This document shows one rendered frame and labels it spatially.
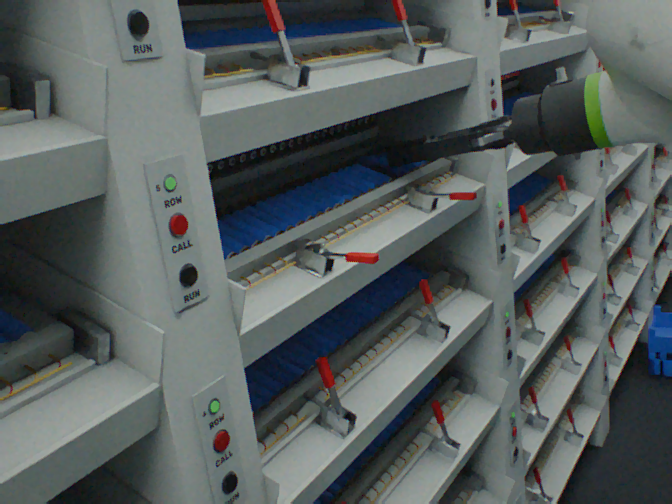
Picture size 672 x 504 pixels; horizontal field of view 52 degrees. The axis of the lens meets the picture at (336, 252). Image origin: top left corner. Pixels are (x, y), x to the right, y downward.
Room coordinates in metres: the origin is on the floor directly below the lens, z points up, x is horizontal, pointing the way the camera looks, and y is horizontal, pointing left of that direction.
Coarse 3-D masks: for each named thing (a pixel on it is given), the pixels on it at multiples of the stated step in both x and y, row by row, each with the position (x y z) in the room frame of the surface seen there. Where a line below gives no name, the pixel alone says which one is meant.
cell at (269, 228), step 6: (240, 210) 0.80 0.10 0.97; (234, 216) 0.79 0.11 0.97; (240, 216) 0.79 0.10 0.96; (246, 216) 0.79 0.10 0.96; (252, 216) 0.79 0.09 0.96; (246, 222) 0.78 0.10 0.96; (252, 222) 0.78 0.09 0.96; (258, 222) 0.78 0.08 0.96; (264, 222) 0.78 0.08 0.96; (264, 228) 0.77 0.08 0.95; (270, 228) 0.77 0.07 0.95; (276, 228) 0.77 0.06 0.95; (276, 234) 0.76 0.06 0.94
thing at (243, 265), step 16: (448, 160) 1.09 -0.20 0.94; (416, 176) 0.99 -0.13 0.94; (432, 176) 1.03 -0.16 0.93; (384, 192) 0.91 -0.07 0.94; (400, 192) 0.95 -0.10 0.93; (336, 208) 0.84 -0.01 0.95; (352, 208) 0.84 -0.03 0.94; (368, 208) 0.88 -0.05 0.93; (304, 224) 0.78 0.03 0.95; (320, 224) 0.79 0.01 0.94; (336, 224) 0.81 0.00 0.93; (352, 224) 0.83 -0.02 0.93; (272, 240) 0.73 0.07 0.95; (288, 240) 0.73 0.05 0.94; (336, 240) 0.78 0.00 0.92; (240, 256) 0.68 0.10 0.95; (256, 256) 0.69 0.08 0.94; (272, 256) 0.71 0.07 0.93; (240, 272) 0.67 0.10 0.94; (256, 272) 0.68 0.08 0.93
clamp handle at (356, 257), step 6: (318, 246) 0.72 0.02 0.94; (324, 246) 0.72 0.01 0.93; (318, 252) 0.72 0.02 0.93; (324, 252) 0.72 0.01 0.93; (330, 252) 0.72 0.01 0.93; (354, 252) 0.70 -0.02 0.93; (360, 252) 0.70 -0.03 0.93; (330, 258) 0.71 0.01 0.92; (336, 258) 0.71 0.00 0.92; (342, 258) 0.70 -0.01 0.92; (348, 258) 0.70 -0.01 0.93; (354, 258) 0.69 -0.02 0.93; (360, 258) 0.69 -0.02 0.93; (366, 258) 0.68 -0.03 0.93; (372, 258) 0.68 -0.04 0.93; (378, 258) 0.69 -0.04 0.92
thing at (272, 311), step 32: (416, 128) 1.14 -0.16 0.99; (288, 160) 0.95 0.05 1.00; (480, 160) 1.08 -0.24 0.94; (448, 192) 1.02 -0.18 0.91; (480, 192) 1.07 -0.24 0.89; (384, 224) 0.87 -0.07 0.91; (416, 224) 0.89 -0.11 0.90; (448, 224) 0.99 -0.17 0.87; (384, 256) 0.82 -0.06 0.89; (256, 288) 0.67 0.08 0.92; (288, 288) 0.68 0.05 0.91; (320, 288) 0.69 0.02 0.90; (352, 288) 0.76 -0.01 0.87; (256, 320) 0.61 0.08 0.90; (288, 320) 0.65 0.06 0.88; (256, 352) 0.62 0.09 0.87
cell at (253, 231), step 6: (222, 216) 0.78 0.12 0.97; (228, 216) 0.78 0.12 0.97; (228, 222) 0.77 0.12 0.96; (234, 222) 0.77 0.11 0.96; (240, 222) 0.77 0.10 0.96; (240, 228) 0.76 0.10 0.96; (246, 228) 0.76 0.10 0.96; (252, 228) 0.76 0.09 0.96; (258, 228) 0.76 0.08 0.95; (252, 234) 0.75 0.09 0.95; (258, 234) 0.75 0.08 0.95; (264, 234) 0.75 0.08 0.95; (270, 234) 0.75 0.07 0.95; (264, 240) 0.75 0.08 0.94
